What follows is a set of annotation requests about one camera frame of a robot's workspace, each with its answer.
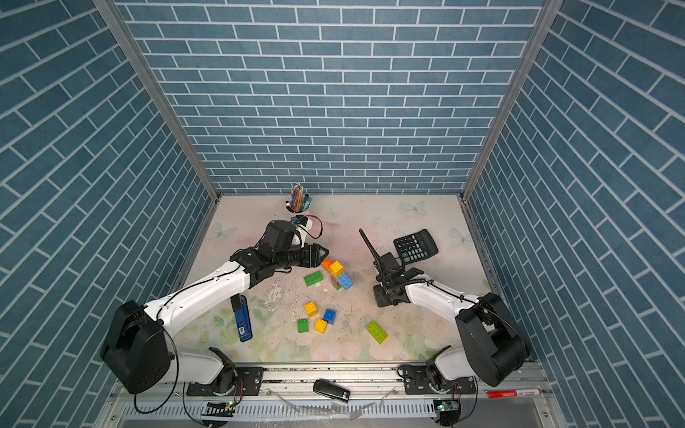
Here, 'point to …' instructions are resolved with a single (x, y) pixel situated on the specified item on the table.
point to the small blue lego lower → (329, 316)
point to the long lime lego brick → (376, 332)
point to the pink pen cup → (297, 213)
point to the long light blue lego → (344, 281)
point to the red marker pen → (497, 394)
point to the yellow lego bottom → (320, 325)
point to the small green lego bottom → (303, 325)
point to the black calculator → (416, 247)
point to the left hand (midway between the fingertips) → (328, 253)
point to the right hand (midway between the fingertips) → (384, 297)
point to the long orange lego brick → (326, 263)
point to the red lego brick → (334, 281)
